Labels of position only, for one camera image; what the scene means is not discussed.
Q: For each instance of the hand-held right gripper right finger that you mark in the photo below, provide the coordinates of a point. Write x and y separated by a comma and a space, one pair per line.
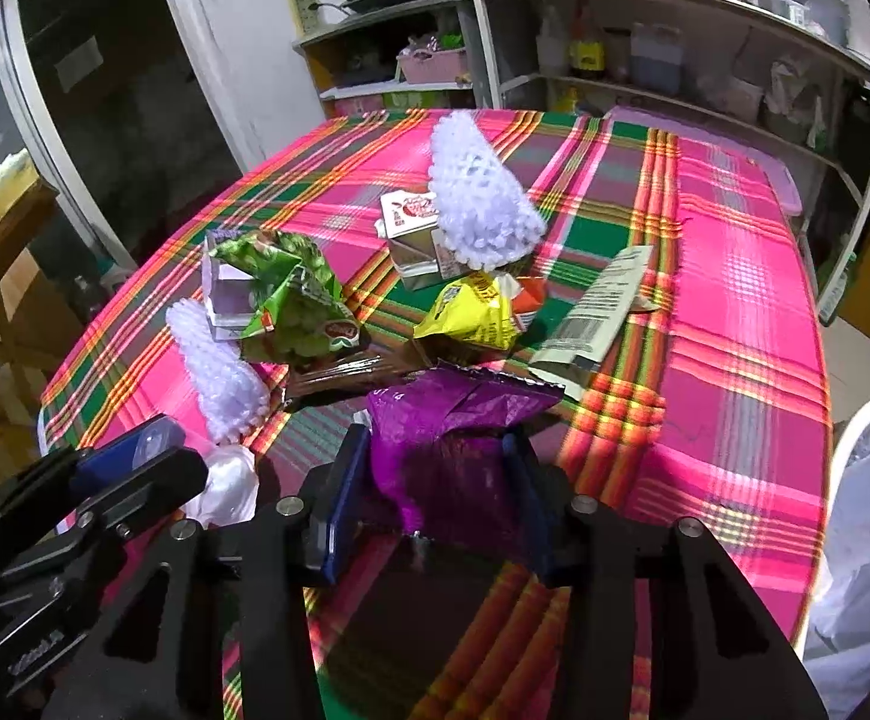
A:
532, 517

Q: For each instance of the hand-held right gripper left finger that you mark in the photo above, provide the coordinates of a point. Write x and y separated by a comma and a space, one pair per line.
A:
339, 502

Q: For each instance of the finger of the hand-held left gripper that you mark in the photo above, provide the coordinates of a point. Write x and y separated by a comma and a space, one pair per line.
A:
127, 454
150, 487

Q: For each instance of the purple snack bag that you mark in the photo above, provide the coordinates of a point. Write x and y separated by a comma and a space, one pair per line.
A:
442, 450

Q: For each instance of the yellow snack packet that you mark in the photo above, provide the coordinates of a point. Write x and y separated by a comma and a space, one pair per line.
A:
472, 315

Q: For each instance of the large white foam fruit net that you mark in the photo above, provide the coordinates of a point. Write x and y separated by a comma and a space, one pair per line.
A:
480, 195

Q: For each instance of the white plastic bag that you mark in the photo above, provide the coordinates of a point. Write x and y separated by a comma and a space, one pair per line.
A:
225, 480

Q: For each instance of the small white foam fruit net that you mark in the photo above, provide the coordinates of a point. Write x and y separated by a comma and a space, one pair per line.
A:
217, 375

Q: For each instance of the brown wrapper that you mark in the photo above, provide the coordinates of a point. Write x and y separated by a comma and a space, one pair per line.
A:
330, 379

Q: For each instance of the purple and white carton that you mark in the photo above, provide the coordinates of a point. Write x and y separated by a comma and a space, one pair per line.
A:
223, 311

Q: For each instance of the green snack bag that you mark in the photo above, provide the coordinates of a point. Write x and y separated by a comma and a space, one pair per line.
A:
292, 307

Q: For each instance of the long white wrapper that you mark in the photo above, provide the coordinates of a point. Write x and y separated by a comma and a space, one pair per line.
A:
592, 315

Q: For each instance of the wooden side table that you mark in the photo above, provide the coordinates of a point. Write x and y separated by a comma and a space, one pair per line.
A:
0, 262

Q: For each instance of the red and white carton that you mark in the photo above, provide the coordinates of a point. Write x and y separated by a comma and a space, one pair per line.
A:
409, 240

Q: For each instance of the pink plaid tablecloth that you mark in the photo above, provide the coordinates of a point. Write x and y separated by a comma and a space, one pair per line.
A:
727, 315

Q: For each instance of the wooden shelf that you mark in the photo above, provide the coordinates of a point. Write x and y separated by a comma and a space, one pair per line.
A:
315, 67

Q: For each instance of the pink basket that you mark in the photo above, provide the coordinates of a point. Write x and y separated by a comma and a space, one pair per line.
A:
435, 66

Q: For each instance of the metal kitchen shelf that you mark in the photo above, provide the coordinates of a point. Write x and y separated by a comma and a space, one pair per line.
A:
484, 52

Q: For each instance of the dark bottle with yellow label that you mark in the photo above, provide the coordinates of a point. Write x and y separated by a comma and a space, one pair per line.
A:
586, 52

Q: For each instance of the translucent white bottle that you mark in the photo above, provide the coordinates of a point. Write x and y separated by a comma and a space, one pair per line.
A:
551, 45

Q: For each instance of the blue jug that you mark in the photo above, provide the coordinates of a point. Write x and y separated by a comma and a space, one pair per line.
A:
656, 60

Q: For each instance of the yellow power strip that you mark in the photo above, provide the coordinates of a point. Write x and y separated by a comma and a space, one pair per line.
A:
302, 11

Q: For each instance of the glass door with white frame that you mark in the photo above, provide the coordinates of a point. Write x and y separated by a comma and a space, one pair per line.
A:
142, 105

